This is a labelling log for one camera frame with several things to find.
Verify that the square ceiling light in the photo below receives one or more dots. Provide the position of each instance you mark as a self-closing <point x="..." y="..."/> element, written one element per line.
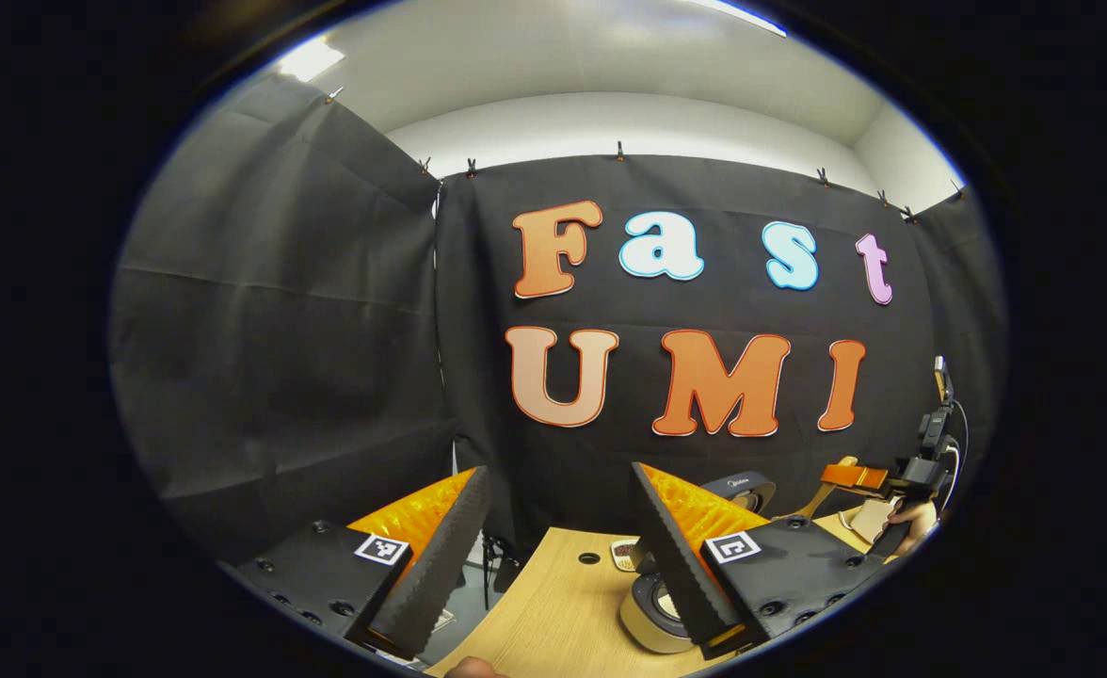
<point x="311" y="60"/>

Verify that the black backdrop cloth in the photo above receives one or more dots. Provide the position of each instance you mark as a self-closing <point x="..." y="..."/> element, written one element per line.
<point x="280" y="358"/>

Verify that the long ceiling light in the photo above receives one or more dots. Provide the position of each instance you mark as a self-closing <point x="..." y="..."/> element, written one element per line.
<point x="737" y="14"/>

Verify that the black metal stand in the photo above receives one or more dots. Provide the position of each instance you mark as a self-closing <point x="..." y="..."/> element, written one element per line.
<point x="495" y="565"/>

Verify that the white printed sheet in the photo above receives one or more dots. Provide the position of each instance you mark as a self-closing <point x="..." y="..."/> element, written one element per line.
<point x="441" y="621"/>

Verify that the dark grey rice cooker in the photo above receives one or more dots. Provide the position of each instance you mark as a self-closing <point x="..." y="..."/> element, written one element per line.
<point x="652" y="617"/>

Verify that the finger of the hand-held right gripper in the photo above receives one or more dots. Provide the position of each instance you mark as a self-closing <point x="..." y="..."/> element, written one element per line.
<point x="853" y="477"/>

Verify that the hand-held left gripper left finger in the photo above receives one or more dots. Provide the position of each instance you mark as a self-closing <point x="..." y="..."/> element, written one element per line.
<point x="441" y="574"/>

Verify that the small white dish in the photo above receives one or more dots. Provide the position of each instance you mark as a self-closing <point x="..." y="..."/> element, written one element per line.
<point x="624" y="556"/>

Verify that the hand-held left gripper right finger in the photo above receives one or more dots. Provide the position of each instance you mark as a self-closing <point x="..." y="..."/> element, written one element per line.
<point x="676" y="574"/>

